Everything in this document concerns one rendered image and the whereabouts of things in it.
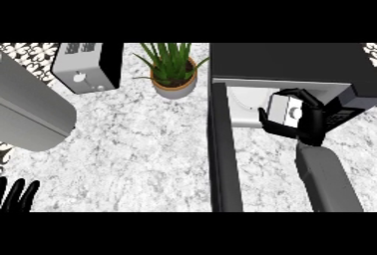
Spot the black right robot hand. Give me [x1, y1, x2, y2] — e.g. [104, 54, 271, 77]
[257, 88, 327, 147]

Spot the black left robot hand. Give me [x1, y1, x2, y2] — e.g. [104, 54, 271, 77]
[0, 176, 41, 213]

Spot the white milk carton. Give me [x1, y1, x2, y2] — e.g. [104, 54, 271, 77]
[265, 94, 306, 129]

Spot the black microwave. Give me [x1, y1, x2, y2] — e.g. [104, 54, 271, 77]
[208, 43, 377, 130]

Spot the dark grey microwave door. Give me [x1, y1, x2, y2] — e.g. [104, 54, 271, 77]
[207, 82, 244, 213]

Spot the potted green plant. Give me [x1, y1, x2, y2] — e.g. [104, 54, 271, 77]
[132, 43, 211, 100]

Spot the silver and black toaster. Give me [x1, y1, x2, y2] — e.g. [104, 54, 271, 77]
[50, 43, 126, 95]

